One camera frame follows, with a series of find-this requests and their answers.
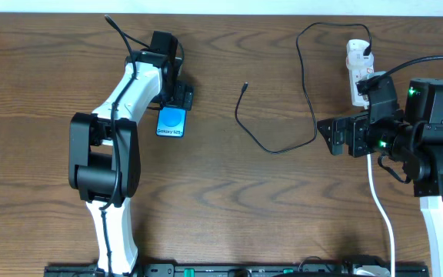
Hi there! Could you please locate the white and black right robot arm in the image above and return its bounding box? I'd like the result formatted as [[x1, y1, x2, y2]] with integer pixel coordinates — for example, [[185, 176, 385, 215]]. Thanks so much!
[[317, 77, 443, 276]]

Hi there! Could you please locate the black USB charging cable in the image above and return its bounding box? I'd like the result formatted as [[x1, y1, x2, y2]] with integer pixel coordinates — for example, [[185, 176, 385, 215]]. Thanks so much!
[[235, 22, 373, 155]]

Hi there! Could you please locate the white power strip cord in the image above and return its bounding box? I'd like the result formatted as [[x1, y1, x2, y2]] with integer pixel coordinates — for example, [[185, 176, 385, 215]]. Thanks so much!
[[363, 104, 396, 277]]

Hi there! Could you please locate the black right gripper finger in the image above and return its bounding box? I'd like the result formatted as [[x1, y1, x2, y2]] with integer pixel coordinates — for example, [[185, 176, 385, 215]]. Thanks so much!
[[329, 132, 346, 155], [317, 118, 347, 135]]

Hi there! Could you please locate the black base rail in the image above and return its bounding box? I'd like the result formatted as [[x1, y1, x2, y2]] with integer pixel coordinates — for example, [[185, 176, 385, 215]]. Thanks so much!
[[44, 262, 430, 277]]

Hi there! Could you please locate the blue screen Galaxy smartphone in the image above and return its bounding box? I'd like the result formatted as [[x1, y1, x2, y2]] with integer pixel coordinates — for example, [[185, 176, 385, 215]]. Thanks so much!
[[156, 107, 187, 138]]

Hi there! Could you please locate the white power strip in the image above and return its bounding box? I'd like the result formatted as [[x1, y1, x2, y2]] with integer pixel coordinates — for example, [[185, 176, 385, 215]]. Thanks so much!
[[346, 57, 376, 108]]

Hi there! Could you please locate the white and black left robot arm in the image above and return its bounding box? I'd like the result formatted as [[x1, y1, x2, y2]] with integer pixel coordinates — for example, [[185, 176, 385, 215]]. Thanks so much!
[[68, 50, 194, 276]]

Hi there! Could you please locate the white USB charger plug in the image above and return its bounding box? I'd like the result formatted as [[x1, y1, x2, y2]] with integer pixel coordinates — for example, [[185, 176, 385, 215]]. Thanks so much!
[[346, 39, 374, 71]]

